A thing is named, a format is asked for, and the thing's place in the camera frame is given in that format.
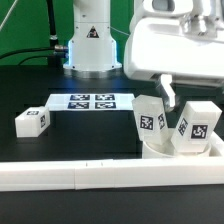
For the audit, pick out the white sheet with tags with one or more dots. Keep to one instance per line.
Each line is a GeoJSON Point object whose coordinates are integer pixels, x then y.
{"type": "Point", "coordinates": [89, 102]}

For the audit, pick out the white round stool seat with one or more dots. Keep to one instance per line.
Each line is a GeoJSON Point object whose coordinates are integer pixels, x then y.
{"type": "Point", "coordinates": [160, 151]}

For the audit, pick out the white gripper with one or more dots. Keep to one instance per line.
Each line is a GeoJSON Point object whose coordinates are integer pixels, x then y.
{"type": "Point", "coordinates": [160, 46]}

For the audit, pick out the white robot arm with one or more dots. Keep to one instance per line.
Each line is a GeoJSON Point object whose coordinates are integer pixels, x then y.
{"type": "Point", "coordinates": [92, 51]}

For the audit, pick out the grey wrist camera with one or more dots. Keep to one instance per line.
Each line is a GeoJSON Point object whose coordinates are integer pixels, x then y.
{"type": "Point", "coordinates": [166, 8]}

